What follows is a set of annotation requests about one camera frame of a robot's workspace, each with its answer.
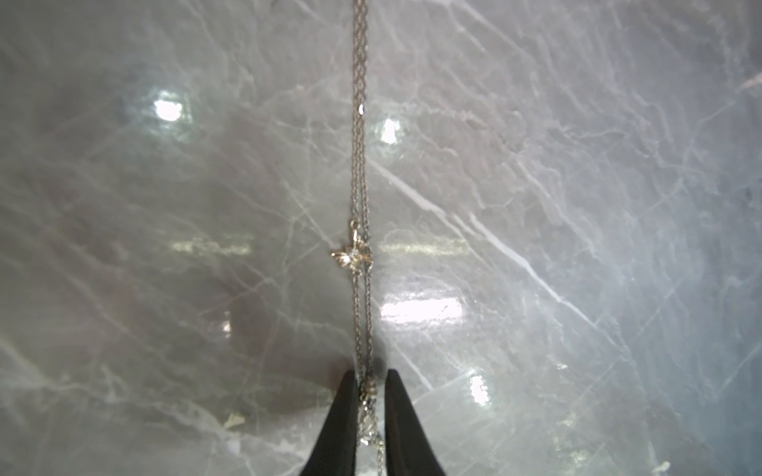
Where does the silver star pendant necklace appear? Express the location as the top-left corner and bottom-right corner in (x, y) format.
(330, 0), (387, 476)

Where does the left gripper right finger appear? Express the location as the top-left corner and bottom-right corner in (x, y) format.
(384, 369), (445, 476)

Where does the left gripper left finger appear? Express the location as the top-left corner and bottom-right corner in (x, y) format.
(300, 370), (360, 476)

